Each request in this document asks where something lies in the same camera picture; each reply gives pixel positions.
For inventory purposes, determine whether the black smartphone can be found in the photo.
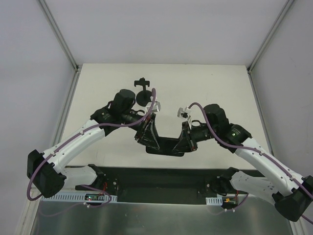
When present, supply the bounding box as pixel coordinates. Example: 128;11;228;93
146;137;184;157

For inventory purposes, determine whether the black phone stand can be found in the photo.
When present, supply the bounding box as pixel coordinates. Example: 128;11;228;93
134;77;152;107

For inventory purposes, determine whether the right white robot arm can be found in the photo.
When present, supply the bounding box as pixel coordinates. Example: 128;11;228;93
177;102;313;222

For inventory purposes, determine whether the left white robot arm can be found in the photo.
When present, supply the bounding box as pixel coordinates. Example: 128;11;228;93
26;89;157;198

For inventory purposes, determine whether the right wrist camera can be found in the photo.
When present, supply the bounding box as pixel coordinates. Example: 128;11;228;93
177;107;191;121

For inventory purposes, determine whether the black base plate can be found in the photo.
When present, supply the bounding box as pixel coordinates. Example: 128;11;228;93
73;166;252;205

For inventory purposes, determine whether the right white cable duct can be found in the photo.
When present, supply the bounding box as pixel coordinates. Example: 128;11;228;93
205;196;223;206

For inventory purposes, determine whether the white cable duct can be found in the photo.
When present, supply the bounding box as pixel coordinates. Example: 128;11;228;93
205;196;223;206
41;192;117;203

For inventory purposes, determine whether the left white cable duct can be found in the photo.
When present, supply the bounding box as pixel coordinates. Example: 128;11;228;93
41;192;117;203

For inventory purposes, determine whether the left aluminium frame post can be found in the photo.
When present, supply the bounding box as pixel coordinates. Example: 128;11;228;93
37;0;80;72

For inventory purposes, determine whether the aluminium frame post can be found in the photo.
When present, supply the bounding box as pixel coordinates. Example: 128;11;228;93
247;0;296;74
37;0;80;72

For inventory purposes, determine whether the right aluminium frame post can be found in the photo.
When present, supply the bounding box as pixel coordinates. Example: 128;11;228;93
247;0;296;74

